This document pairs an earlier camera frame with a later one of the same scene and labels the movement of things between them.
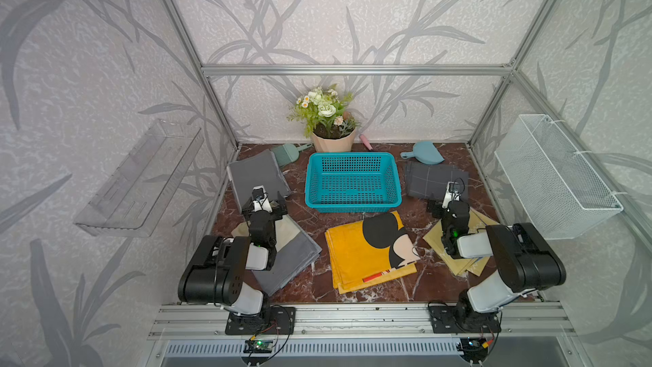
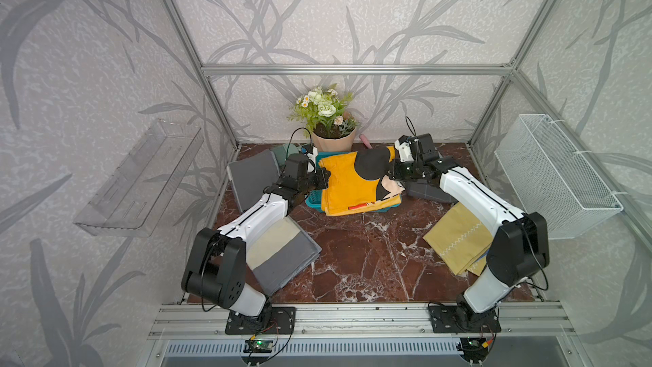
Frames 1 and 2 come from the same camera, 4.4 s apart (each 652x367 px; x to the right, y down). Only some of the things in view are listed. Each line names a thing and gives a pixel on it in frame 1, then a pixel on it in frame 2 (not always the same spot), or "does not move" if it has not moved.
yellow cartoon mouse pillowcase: (375, 250) -> (360, 180)
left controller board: (257, 347) does not move
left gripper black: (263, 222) -> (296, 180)
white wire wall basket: (560, 195) does not move
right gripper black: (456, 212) -> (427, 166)
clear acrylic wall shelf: (145, 183) does not move
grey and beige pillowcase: (295, 251) does not move
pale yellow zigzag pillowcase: (460, 265) does not move
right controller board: (474, 348) does not move
